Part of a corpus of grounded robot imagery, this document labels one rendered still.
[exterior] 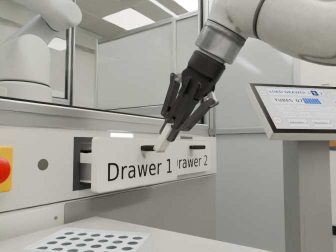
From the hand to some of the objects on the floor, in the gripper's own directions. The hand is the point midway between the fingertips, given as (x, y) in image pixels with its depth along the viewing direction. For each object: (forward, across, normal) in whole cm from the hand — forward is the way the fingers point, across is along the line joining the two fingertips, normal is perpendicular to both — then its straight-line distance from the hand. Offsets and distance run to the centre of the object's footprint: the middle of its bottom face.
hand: (165, 138), depth 66 cm
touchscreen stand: (+66, -67, -90) cm, 130 cm away
